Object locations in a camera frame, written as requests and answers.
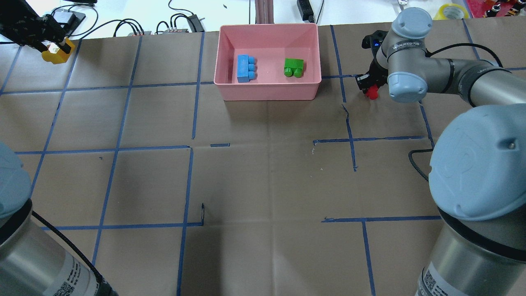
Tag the aluminium frame post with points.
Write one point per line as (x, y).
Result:
(264, 11)

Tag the yellow tape roll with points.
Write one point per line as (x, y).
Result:
(451, 11)

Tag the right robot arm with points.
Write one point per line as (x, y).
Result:
(477, 177)

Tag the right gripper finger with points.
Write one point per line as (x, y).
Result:
(364, 82)

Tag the yellow toy block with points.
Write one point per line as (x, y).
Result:
(56, 55)

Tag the red toy block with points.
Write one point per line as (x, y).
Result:
(372, 92)

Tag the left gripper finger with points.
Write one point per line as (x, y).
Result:
(52, 31)

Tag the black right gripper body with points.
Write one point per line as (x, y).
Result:
(376, 68)

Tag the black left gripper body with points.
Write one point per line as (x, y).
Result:
(21, 25)

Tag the black power adapter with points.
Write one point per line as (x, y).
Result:
(195, 23)

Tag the black power strip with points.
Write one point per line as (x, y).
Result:
(305, 10)

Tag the green toy block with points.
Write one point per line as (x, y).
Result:
(293, 67)

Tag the pink plastic box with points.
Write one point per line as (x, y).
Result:
(270, 44)

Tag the blue toy block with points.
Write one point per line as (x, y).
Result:
(246, 68)

